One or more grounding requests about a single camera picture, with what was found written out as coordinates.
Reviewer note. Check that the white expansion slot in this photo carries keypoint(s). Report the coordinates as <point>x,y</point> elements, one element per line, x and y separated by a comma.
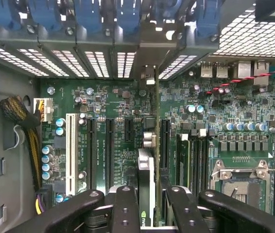
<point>72,145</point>

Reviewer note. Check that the short black expansion slot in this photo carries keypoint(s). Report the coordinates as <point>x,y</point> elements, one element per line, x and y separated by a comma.
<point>128,131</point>

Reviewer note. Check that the black RAM slot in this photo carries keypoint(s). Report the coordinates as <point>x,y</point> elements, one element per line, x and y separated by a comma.
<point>204,165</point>
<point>195,165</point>

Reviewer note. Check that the metal socket cover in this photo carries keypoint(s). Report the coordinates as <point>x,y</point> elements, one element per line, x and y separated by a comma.
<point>239,172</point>

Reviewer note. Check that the blue card retention clip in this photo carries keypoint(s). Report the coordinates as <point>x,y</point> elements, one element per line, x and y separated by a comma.
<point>45,13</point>
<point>129,14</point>
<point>87,14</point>
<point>169,4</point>
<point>4,12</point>
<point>208,17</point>

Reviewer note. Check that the green motherboard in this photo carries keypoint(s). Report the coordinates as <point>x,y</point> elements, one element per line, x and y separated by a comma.
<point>118,97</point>

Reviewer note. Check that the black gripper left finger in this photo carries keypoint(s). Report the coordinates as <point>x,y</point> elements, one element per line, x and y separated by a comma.
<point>125,213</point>

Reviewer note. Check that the silver rear port block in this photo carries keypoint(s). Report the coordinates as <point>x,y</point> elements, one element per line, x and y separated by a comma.
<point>206,70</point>
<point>244,70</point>
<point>261,72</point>
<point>222,70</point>

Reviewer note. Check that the white power connector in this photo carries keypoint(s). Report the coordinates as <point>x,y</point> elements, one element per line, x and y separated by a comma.
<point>47,109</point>

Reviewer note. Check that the CPU socket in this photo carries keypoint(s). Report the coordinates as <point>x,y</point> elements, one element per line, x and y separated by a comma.
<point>239,191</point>

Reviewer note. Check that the black open PC case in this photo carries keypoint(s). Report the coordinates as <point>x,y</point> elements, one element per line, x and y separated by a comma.
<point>6,150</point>

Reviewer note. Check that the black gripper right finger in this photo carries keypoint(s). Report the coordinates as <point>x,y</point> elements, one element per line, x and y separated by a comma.
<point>183,213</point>

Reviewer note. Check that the long black expansion slot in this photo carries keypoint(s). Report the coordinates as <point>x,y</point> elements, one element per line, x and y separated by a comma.
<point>91,153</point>
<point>110,153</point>
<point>165,143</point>

